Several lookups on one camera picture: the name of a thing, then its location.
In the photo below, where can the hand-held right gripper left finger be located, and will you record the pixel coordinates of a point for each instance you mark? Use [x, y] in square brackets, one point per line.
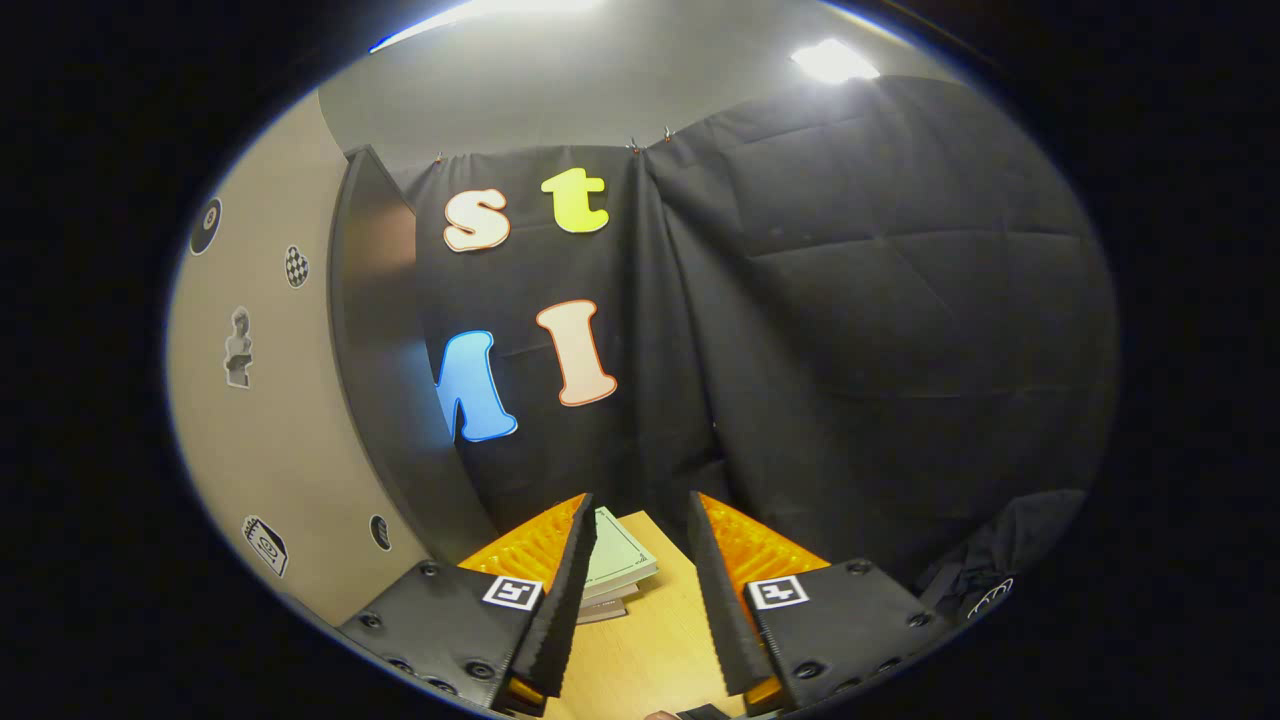
[565, 610]

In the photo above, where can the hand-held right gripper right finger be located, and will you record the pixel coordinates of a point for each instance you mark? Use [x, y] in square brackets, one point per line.
[720, 610]

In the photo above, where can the pale green book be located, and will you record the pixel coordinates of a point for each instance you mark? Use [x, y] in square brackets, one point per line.
[618, 555]

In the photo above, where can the dark cloth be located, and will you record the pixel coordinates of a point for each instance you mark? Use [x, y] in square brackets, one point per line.
[1010, 550]

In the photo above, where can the dark grey cabinet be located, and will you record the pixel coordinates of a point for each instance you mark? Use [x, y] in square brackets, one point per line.
[385, 350]

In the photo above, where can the brown book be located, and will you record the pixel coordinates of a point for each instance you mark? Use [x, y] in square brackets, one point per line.
[602, 610]

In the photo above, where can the black backdrop cloth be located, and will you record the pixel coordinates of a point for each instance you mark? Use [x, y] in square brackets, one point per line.
[850, 350]

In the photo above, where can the ceiling light panel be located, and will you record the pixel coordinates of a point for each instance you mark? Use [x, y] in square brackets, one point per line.
[833, 60]

